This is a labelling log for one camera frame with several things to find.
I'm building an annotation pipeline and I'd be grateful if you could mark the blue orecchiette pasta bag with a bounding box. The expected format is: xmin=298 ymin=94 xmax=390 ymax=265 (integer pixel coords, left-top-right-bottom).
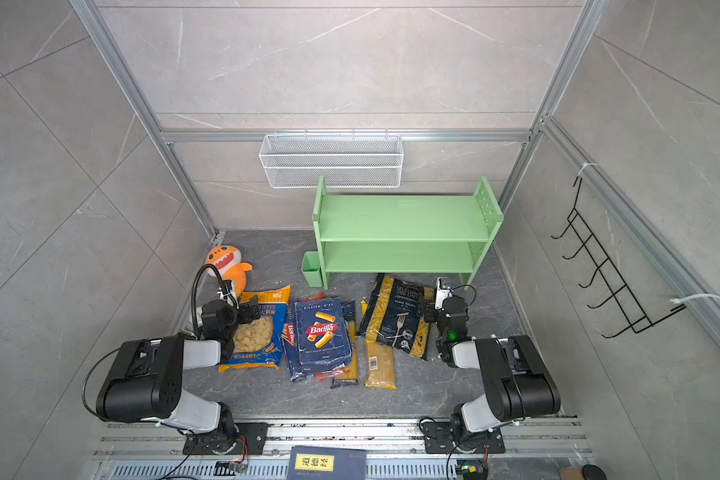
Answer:
xmin=218 ymin=286 xmax=291 ymax=372

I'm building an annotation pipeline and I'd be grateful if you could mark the dark penne pasta bag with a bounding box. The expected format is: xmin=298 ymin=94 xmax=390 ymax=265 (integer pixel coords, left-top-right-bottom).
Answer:
xmin=358 ymin=273 xmax=435 ymax=360

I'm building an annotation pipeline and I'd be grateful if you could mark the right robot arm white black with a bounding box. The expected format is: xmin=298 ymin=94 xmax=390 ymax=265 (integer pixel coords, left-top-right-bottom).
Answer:
xmin=425 ymin=278 xmax=561 ymax=446

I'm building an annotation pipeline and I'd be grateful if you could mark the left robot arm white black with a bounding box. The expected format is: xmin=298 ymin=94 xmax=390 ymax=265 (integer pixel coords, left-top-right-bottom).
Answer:
xmin=81 ymin=264 xmax=261 ymax=455

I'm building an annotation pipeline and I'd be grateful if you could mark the red pasta packet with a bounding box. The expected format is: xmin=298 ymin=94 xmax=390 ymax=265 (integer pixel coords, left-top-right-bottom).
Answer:
xmin=314 ymin=367 xmax=344 ymax=382

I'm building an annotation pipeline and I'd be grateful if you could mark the green two-tier shelf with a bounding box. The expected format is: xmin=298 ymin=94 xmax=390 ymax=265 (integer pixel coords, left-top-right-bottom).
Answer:
xmin=312 ymin=177 xmax=504 ymax=289

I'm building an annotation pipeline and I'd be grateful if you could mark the blue Barilla spaghetti box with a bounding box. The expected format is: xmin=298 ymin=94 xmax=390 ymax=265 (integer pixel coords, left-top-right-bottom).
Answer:
xmin=281 ymin=322 xmax=306 ymax=383

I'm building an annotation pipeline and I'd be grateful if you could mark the orange shark plush toy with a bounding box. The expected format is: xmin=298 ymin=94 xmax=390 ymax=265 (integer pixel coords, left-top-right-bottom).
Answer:
xmin=206 ymin=245 xmax=253 ymax=298

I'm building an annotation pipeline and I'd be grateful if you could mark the yellow spaghetti bag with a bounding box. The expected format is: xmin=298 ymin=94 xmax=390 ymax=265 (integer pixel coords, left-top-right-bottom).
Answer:
xmin=361 ymin=300 xmax=397 ymax=390

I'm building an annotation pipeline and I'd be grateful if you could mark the small green cup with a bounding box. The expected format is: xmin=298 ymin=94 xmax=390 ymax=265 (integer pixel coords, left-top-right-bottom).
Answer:
xmin=301 ymin=251 xmax=323 ymax=288

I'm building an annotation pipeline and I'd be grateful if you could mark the blue Barilla rigatoni box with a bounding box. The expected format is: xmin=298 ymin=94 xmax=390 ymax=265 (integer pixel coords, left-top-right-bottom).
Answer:
xmin=294 ymin=298 xmax=353 ymax=375

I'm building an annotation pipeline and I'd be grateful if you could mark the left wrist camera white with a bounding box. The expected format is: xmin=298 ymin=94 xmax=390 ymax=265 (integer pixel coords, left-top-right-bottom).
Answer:
xmin=218 ymin=280 xmax=237 ymax=301

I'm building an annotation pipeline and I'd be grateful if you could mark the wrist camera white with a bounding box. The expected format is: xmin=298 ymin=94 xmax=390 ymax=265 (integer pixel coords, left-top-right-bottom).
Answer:
xmin=218 ymin=280 xmax=237 ymax=301
xmin=436 ymin=277 xmax=452 ymax=301

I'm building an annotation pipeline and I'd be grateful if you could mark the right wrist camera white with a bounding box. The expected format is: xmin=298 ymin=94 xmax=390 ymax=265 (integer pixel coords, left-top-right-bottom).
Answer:
xmin=436 ymin=277 xmax=452 ymax=301

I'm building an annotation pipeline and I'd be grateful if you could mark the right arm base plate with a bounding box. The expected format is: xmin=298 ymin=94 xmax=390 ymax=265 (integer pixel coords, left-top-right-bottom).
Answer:
xmin=418 ymin=419 xmax=506 ymax=454

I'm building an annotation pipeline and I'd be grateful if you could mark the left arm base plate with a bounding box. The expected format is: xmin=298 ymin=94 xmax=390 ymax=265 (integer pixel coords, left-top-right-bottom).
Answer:
xmin=182 ymin=422 xmax=269 ymax=456

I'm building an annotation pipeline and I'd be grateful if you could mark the aluminium rail frame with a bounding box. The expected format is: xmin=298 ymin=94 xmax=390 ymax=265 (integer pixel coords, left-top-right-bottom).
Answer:
xmin=81 ymin=417 xmax=594 ymax=479

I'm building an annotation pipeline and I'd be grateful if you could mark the white wire mesh basket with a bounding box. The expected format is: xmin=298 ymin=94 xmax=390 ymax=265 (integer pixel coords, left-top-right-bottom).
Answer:
xmin=259 ymin=133 xmax=404 ymax=189

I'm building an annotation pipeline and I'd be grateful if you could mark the black wire hook rack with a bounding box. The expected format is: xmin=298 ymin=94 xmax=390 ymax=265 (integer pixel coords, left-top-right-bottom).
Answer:
xmin=550 ymin=177 xmax=687 ymax=339

